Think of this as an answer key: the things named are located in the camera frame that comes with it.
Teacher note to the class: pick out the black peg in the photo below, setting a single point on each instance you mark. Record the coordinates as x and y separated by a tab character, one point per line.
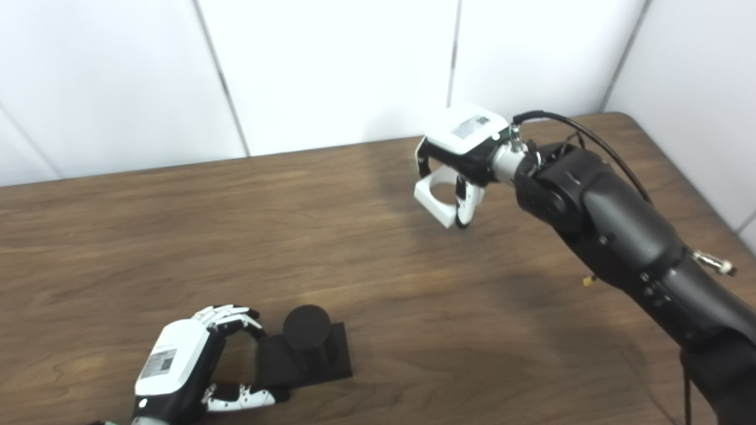
307	327

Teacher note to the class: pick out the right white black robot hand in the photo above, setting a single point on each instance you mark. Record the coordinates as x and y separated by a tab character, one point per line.
466	133

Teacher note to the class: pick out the white square piece with hole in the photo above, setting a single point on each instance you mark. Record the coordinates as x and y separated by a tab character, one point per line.
434	209

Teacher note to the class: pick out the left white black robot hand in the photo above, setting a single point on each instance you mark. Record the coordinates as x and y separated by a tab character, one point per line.
171	360

